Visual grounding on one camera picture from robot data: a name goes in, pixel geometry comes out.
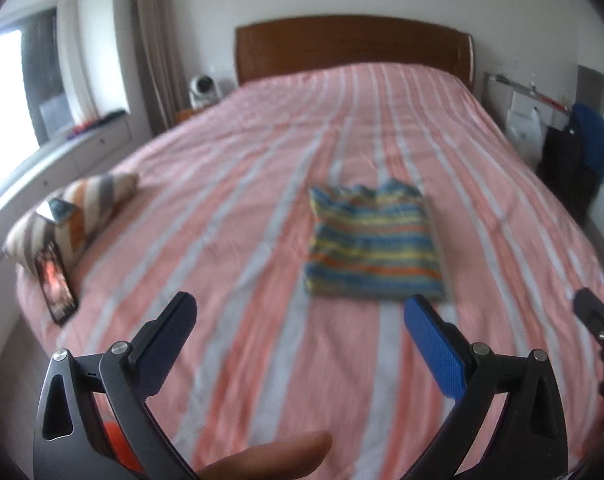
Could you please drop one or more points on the window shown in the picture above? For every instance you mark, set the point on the window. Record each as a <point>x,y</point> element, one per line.
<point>34,105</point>

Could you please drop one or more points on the brown curtain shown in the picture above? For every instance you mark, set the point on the brown curtain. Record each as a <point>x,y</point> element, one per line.
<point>159,62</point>

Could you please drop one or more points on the pink striped bed cover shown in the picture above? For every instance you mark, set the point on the pink striped bed cover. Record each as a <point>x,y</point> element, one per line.
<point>223,212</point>

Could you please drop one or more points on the blue garment on rack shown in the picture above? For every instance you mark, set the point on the blue garment on rack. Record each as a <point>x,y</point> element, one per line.
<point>588,125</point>

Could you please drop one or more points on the orange stool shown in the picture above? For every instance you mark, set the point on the orange stool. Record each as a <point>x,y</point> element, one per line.
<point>124,453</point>

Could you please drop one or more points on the striped pillow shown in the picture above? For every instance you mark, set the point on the striped pillow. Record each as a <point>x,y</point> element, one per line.
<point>96,201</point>

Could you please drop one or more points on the metal clothes rack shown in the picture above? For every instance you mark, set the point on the metal clothes rack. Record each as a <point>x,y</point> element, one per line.
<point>530,92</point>

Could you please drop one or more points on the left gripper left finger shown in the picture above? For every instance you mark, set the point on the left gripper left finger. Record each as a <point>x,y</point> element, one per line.
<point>133,371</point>

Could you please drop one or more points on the wooden headboard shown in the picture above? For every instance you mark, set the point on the wooden headboard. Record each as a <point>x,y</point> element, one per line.
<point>293,45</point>

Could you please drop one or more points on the striped knit sweater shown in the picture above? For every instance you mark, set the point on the striped knit sweater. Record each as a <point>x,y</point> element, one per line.
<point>373,243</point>

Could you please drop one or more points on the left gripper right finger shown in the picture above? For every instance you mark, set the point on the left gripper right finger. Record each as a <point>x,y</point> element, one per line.
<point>451,363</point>

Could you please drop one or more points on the wooden nightstand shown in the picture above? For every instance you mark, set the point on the wooden nightstand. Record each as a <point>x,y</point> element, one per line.
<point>187,113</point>

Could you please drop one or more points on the small card on pillow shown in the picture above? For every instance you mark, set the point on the small card on pillow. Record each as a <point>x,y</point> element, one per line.
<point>56,210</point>

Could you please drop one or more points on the white plastic bag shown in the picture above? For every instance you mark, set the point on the white plastic bag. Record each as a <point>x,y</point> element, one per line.
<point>525,134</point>

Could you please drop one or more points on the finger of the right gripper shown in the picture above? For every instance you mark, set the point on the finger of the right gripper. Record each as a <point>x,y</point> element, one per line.
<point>590,311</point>

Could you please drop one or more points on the person's left hand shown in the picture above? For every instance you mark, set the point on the person's left hand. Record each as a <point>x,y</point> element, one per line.
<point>292,458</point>

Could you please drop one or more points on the smartphone with red screen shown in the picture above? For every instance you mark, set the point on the smartphone with red screen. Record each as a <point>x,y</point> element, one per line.
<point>55,285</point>

